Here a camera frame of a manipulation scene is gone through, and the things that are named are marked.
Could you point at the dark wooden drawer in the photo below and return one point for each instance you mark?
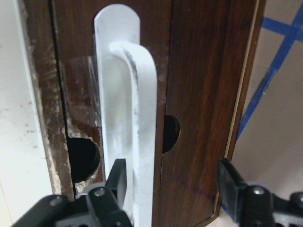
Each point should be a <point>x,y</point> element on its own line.
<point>113,57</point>

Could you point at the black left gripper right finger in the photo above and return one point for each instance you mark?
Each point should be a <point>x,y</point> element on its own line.
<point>252,205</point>

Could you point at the wooden drawer cabinet frame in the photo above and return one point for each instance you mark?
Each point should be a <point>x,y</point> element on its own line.
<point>211,49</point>

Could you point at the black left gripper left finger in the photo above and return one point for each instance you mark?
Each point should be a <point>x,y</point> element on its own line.
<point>100,205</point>

